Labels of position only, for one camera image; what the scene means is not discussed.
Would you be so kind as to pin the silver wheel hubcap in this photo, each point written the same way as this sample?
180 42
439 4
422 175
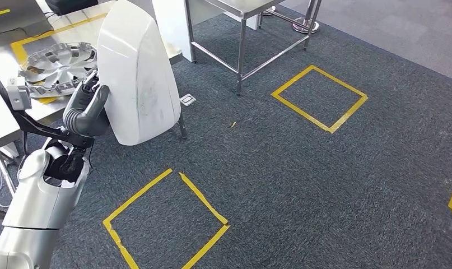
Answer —
51 67

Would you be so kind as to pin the white cabinet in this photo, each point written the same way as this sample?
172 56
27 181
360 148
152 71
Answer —
170 22

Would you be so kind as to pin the white plastic shell part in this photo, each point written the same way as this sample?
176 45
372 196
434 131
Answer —
136 74

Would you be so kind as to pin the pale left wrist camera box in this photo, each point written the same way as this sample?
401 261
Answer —
18 96

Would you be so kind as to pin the grey case with yellow sticker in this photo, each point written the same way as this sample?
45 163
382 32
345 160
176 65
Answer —
18 18

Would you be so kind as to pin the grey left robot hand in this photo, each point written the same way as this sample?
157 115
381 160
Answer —
92 115

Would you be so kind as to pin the chrome stanchion base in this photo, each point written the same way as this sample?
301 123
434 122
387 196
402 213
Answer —
305 26

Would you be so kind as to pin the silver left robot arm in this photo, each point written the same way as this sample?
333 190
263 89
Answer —
36 208

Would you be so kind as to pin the floor socket box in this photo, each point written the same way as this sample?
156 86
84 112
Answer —
188 100

